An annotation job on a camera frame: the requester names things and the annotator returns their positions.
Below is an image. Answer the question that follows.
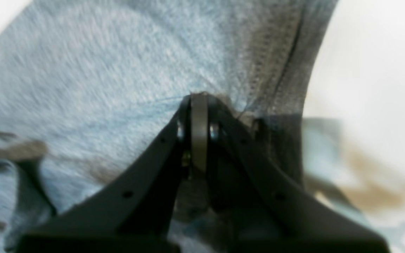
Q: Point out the grey t-shirt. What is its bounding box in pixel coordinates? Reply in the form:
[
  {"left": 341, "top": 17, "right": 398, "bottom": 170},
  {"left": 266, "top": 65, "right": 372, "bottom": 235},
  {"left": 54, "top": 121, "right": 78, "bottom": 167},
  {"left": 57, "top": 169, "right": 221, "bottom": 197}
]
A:
[{"left": 0, "top": 0, "right": 337, "bottom": 253}]

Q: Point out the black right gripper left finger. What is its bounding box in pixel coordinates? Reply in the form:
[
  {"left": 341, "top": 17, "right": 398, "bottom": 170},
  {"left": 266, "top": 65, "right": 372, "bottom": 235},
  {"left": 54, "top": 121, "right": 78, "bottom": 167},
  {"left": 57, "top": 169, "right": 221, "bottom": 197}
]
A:
[{"left": 16, "top": 96, "right": 190, "bottom": 253}]

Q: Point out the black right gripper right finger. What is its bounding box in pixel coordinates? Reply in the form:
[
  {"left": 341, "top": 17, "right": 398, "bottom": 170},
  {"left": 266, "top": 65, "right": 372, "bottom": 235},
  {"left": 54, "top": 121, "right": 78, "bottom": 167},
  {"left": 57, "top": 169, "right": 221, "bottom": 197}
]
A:
[{"left": 207, "top": 96, "right": 389, "bottom": 253}]

